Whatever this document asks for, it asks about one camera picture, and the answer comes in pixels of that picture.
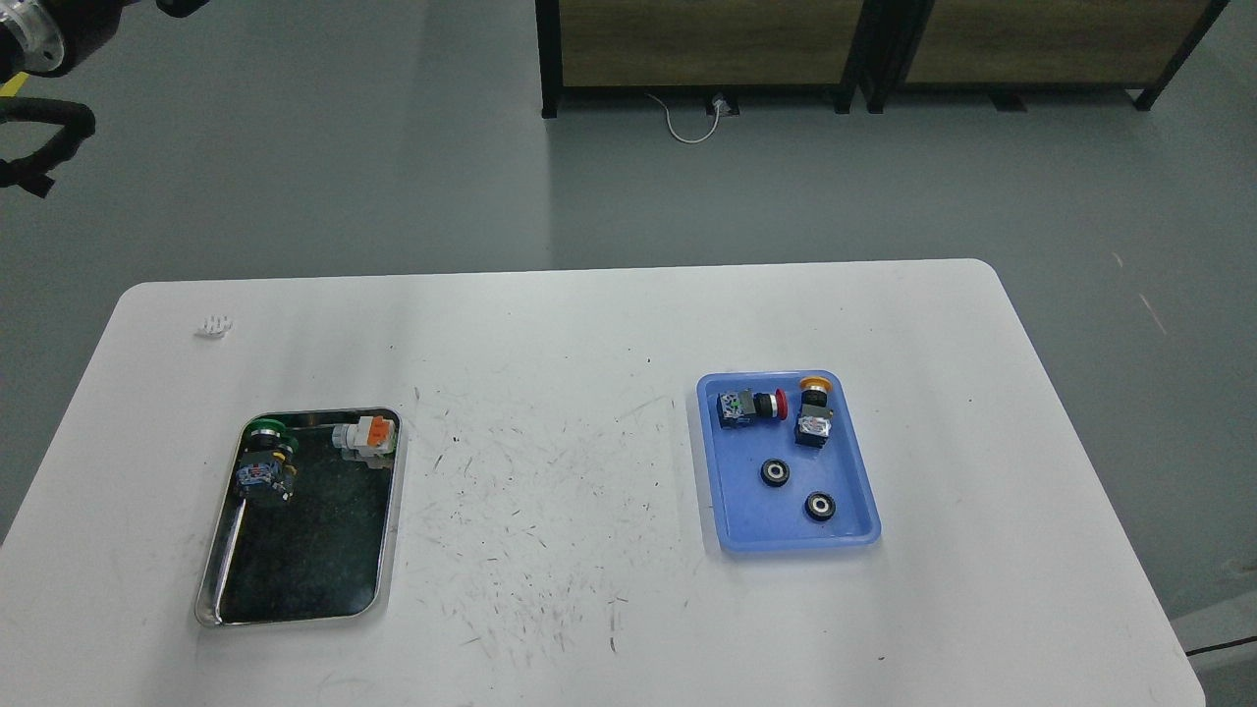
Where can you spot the black gear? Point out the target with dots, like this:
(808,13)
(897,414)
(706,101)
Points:
(820,506)
(775,473)

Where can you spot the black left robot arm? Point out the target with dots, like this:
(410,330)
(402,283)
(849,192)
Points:
(49,39)

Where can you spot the silver metal tray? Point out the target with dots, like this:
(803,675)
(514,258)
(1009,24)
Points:
(326,555)

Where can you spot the orange white connector block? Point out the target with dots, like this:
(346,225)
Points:
(371,439)

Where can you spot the left wooden cabinet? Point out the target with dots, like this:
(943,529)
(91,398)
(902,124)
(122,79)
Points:
(706,48)

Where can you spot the wooden cabinet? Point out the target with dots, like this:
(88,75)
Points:
(1004,49)
(706,48)

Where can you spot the small white plastic piece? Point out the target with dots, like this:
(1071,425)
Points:
(215,328)

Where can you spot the right wooden cabinet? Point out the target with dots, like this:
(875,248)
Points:
(1004,49)

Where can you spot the red push button switch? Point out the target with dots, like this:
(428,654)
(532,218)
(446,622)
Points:
(740,408)

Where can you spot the yellow push button switch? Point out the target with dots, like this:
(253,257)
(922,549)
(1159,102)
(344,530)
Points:
(815,417)

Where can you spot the green push button switch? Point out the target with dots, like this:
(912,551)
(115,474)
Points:
(264,472)

